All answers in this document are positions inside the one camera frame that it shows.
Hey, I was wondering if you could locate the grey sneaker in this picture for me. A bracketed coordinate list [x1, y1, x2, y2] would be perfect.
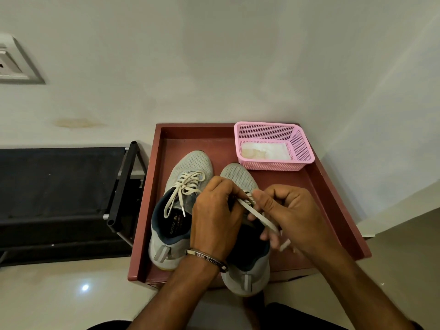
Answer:
[219, 163, 293, 298]
[148, 150, 215, 271]

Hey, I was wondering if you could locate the reddish-brown side table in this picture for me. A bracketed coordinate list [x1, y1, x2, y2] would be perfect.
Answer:
[127, 122, 372, 289]

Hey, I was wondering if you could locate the pink plastic basket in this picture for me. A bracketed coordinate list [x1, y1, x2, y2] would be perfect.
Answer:
[234, 121, 316, 171]

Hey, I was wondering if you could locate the person's left forearm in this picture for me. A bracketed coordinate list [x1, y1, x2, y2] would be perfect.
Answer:
[127, 254, 226, 330]

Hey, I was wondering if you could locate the person's right forearm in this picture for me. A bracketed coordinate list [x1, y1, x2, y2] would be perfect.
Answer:
[314, 245, 417, 330]

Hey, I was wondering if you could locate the white wall socket plate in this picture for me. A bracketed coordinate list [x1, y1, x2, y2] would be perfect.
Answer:
[0, 32, 46, 85]

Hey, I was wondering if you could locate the person's right hand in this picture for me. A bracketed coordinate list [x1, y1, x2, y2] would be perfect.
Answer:
[248, 183, 344, 265]

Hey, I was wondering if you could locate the stack of white wipes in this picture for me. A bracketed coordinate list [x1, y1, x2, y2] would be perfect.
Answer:
[240, 141, 292, 161]

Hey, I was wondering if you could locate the person's left hand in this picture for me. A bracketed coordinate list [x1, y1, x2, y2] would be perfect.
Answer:
[190, 176, 250, 264]

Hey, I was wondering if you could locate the black shoe rack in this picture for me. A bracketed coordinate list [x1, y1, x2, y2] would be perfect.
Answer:
[0, 140, 148, 269]

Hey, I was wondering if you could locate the silver bracelet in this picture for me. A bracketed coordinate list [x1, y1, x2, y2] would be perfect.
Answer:
[185, 249, 229, 274]

